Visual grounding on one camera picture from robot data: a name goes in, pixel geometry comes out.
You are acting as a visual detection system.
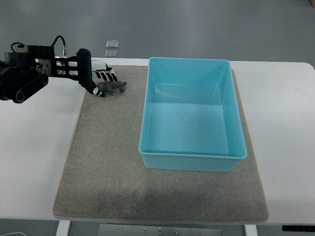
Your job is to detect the blue plastic box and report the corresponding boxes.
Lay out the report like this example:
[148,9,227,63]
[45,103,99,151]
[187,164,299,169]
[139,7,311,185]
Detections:
[139,57,248,172]

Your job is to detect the upper square floor plate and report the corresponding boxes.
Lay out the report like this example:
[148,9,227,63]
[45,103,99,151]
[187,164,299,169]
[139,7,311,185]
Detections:
[106,40,119,49]

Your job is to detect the black table control panel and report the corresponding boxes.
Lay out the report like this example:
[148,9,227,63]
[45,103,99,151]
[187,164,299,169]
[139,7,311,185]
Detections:
[282,225,315,233]

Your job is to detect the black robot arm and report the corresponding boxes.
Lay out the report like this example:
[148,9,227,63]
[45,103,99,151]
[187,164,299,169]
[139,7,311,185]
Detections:
[0,35,96,104]

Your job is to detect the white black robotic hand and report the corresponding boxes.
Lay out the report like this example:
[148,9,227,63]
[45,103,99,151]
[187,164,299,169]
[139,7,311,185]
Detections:
[88,60,118,97]

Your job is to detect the square floor plate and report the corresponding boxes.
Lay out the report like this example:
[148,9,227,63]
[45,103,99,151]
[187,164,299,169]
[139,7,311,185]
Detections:
[106,40,119,49]
[105,50,119,58]

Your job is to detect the lower square floor plate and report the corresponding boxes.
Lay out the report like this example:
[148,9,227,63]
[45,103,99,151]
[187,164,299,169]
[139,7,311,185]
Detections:
[105,50,119,58]

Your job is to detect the brown toy hippo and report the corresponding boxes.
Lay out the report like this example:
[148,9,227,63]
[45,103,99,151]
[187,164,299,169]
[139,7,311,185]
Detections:
[98,81,126,97]

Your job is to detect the grey felt mat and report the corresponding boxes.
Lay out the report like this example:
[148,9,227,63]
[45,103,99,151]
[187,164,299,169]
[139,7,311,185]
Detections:
[53,65,269,224]

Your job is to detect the metal table crossbar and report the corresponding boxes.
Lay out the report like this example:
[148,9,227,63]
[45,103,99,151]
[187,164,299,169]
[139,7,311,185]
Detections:
[98,224,221,236]

